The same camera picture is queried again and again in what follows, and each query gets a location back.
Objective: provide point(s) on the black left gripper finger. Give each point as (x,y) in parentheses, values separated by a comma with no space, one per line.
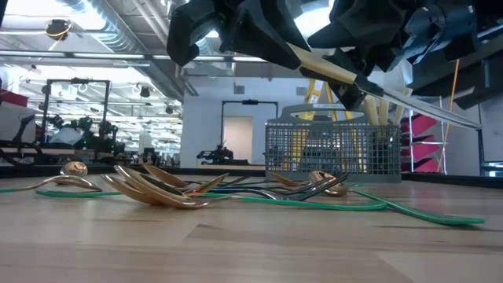
(259,43)
(292,23)

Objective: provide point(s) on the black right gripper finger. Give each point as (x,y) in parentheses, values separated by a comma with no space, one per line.
(334,35)
(351,96)

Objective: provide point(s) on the grey plastic cutlery basket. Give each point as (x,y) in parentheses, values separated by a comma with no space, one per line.
(334,178)

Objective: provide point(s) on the pile of gold spoons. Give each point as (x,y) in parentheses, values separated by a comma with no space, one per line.
(165,198)

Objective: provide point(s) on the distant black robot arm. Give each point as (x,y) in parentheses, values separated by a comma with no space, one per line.
(218,154)

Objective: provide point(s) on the yellow step ladder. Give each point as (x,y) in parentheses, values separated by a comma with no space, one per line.
(314,94)

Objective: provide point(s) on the black hanging spotlight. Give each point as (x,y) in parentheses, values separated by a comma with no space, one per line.
(144,91)
(169,109)

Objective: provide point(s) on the red storage bin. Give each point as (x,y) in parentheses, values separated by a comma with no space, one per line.
(426,167)
(424,149)
(420,123)

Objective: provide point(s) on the long fluorescent ceiling light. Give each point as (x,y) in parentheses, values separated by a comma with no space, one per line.
(110,56)

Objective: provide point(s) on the pale door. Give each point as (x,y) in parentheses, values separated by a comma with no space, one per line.
(237,137)

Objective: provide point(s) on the white metal shelf rack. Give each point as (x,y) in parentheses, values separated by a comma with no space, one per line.
(443,149)

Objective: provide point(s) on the black framed panel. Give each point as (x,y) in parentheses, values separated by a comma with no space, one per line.
(480,149)

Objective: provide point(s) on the distant robot workstation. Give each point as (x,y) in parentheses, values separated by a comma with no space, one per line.
(78,133)

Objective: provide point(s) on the grey wall vent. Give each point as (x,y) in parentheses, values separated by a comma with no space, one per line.
(239,90)
(301,91)

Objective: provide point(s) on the black camera gantry frame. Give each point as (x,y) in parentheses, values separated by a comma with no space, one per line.
(74,81)
(250,102)

